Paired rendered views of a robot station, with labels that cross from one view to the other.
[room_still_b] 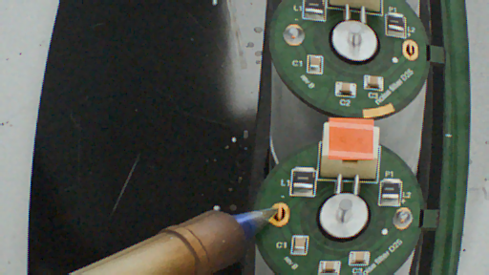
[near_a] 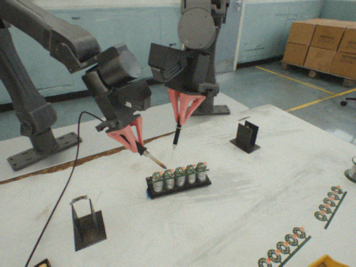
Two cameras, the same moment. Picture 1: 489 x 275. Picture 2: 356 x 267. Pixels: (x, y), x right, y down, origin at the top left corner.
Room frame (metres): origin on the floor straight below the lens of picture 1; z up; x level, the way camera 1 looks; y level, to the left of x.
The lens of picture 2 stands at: (0.02, -0.37, 1.17)
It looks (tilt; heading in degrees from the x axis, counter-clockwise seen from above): 34 degrees down; 68
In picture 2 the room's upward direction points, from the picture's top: straight up
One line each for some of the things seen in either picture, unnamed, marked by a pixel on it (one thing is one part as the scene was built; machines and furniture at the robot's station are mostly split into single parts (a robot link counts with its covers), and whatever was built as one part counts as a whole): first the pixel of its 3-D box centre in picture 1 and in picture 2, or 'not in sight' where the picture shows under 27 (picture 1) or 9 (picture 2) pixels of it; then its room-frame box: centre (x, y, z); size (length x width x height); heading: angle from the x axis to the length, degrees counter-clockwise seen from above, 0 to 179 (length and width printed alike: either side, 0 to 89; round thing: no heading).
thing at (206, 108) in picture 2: not in sight; (206, 102); (0.43, 0.34, 0.79); 0.20 x 0.07 x 0.08; 163
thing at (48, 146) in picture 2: not in sight; (43, 140); (-0.16, 0.29, 0.79); 0.20 x 0.07 x 0.08; 25
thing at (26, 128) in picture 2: not in sight; (38, 122); (-0.15, 0.28, 0.85); 0.09 x 0.06 x 0.06; 49
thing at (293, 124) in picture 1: (350, 121); (180, 177); (0.17, -0.02, 0.79); 0.02 x 0.02 x 0.05
